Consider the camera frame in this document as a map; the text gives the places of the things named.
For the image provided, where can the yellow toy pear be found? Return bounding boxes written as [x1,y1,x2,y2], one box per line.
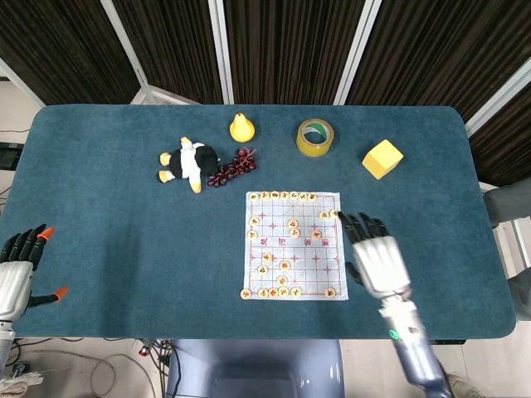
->
[229,112,257,144]

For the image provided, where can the white partition frame post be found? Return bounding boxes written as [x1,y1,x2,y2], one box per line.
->
[0,57,45,107]
[464,57,531,138]
[207,0,236,104]
[334,0,382,105]
[99,0,200,105]

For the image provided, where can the person in grey trousers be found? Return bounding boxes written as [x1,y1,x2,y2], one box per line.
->
[483,177,531,323]

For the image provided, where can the tangled floor cable bundle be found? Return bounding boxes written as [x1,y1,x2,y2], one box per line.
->
[134,338,178,376]

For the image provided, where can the white xiangqi board sheet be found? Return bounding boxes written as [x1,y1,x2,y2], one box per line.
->
[241,190,349,302]

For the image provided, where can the blue felt table mat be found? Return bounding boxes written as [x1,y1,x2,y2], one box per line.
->
[6,103,518,340]

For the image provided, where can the tan shoe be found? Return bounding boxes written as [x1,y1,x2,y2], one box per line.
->
[447,374,485,398]

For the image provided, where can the grey looped floor cable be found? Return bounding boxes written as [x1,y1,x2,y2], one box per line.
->
[12,350,161,398]

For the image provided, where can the black white plush toy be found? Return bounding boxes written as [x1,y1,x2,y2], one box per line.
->
[158,136,221,195]

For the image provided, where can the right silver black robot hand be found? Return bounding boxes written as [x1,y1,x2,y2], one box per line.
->
[338,211,412,300]

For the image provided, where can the yellow packing tape roll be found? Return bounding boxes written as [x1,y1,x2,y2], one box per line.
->
[295,119,336,158]

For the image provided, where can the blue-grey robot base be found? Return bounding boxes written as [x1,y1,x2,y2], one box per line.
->
[165,338,345,398]

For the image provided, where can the white crumpled rag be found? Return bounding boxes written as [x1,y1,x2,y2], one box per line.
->
[0,371,45,398]

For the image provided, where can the dark red toy grapes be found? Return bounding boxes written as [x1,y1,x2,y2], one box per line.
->
[207,147,258,187]

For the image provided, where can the black box device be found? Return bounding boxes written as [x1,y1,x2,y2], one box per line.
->
[0,143,22,169]

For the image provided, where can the dark slatted partition panel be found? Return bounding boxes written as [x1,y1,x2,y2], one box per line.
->
[468,80,531,186]
[346,0,531,121]
[112,0,225,104]
[223,0,367,105]
[0,0,140,105]

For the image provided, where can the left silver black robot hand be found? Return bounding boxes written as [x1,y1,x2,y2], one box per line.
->
[0,224,70,324]

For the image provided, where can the yellow foam cube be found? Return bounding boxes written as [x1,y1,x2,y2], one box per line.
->
[361,139,405,181]

